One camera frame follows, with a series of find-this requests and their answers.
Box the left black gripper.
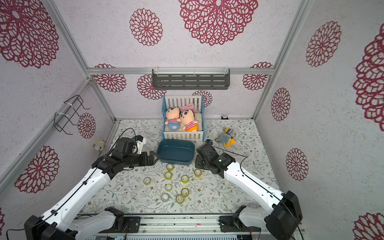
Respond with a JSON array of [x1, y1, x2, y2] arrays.
[[123, 150, 161, 168]]

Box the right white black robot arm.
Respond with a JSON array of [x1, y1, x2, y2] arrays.
[[196, 140, 303, 240]]

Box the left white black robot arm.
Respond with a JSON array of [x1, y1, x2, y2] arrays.
[[24, 136, 160, 240]]

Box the tape roll nearest box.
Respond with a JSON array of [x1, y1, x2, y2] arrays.
[[166, 164, 175, 172]]

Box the teal plastic storage box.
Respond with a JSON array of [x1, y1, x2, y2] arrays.
[[156, 139, 196, 166]]

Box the plush doll orange shorts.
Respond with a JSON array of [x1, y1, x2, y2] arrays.
[[180, 110, 199, 132]]

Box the white blue toy crib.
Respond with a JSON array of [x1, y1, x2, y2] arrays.
[[162, 96, 205, 142]]

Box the plush doll blue shorts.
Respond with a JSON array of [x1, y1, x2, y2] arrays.
[[165, 107, 181, 131]]

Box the small yellow white plush ball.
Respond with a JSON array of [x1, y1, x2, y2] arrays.
[[93, 141, 106, 152]]

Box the pink pillow in crib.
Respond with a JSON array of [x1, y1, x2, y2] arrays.
[[179, 103, 198, 113]]

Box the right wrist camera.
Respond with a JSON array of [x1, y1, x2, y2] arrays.
[[205, 139, 213, 145]]

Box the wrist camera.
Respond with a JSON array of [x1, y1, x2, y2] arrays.
[[205, 139, 213, 145], [134, 135, 147, 155]]

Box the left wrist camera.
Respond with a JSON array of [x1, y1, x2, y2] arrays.
[[134, 135, 147, 155]]

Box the grey plush keychain toy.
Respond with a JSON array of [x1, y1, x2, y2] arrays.
[[215, 127, 236, 148]]

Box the grey wall shelf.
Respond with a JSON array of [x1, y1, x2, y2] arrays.
[[152, 69, 230, 90]]

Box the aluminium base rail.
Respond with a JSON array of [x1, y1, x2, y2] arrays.
[[74, 213, 307, 238]]

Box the black wire wall rack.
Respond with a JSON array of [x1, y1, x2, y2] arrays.
[[53, 95, 90, 136]]

